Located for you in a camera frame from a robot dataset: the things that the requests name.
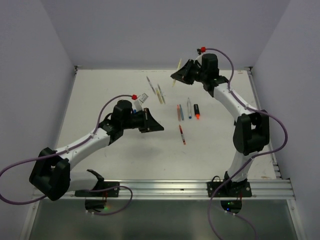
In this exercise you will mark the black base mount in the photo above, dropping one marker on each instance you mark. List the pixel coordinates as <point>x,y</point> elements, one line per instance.
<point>228,187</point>
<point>103,189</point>

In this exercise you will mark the yellow pen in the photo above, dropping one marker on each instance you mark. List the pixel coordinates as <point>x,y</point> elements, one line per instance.
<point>160,95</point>
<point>178,67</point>

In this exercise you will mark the light blue pen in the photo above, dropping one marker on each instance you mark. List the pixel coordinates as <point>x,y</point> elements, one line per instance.
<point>181,112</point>

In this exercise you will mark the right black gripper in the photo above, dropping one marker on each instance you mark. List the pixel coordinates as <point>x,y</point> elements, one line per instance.
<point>183,74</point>

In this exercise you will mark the grey thin pen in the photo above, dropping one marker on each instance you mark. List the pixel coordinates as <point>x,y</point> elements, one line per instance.
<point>151,85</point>

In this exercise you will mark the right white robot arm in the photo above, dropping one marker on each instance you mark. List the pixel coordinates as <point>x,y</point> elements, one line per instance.
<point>252,129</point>

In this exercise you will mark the orange ink pen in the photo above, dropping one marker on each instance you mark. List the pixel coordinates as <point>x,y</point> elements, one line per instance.
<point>178,112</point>

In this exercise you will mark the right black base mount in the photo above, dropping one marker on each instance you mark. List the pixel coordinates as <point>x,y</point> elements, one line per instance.
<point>228,187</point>

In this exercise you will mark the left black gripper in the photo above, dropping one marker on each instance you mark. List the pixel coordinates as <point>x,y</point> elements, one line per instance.
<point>149,123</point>

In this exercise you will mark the red ink pen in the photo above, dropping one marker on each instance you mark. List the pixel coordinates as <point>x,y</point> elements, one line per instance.
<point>182,135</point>

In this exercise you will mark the aluminium front rail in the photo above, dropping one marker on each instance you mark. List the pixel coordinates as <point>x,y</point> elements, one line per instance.
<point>272,189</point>

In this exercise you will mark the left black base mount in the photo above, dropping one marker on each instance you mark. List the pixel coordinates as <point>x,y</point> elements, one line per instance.
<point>103,189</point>

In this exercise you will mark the black orange highlighter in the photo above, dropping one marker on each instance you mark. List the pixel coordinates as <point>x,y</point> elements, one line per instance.
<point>196,111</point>

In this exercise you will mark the blue cap white marker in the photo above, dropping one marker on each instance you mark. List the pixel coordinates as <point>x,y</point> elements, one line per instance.
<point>189,108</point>

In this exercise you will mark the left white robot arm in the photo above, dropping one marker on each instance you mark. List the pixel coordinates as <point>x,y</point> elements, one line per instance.
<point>52,173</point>

